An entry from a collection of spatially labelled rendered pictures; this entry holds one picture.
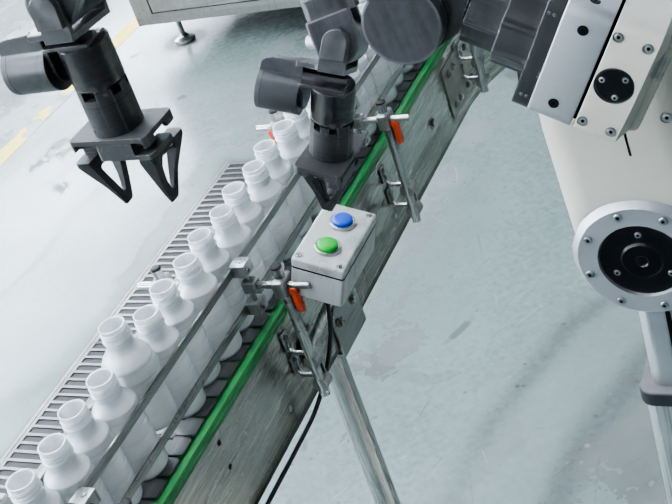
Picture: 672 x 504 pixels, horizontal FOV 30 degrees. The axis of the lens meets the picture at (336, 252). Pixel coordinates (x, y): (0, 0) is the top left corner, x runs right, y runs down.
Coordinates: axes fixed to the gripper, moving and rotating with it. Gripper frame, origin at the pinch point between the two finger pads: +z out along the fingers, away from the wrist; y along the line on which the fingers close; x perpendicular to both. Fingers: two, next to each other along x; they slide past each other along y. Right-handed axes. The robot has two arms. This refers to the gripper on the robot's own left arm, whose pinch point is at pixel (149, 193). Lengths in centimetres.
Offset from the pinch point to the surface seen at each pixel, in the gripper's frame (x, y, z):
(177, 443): -0.5, -12.6, 39.9
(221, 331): 16.8, -12.4, 34.9
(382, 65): 88, -13, 32
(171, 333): 7.4, -12.6, 27.2
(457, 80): 113, -10, 49
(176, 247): 181, -154, 140
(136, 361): -0.9, -12.4, 24.9
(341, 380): 43, -14, 68
